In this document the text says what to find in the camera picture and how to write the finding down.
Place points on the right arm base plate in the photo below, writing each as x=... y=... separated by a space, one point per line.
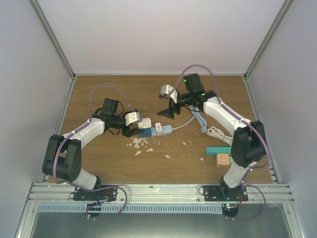
x=219 y=193

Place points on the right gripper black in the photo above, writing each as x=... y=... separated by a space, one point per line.
x=171 y=113

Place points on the light blue power strip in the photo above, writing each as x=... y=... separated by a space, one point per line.
x=165 y=130

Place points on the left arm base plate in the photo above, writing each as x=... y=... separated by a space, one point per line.
x=106 y=194

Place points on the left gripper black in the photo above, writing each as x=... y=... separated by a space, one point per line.
x=129 y=133

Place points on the aluminium front rail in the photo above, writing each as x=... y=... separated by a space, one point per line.
x=160 y=193

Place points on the teal power strip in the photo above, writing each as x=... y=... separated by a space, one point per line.
x=214 y=150

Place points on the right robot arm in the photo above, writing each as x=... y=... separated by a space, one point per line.
x=248 y=145

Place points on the slotted cable duct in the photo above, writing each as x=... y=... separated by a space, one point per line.
x=133 y=208

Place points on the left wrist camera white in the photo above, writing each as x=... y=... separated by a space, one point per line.
x=132 y=118

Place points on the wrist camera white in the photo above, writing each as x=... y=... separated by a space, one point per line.
x=132 y=118
x=168 y=92

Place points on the white square plug adapter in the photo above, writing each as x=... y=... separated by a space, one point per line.
x=145 y=123

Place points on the dark blue cube adapter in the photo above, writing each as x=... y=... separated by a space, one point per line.
x=146 y=132

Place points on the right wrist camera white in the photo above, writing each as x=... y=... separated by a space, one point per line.
x=168 y=92

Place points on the pink cube adapter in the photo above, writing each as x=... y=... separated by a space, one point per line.
x=222 y=160

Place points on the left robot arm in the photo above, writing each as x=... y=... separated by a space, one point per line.
x=63 y=158

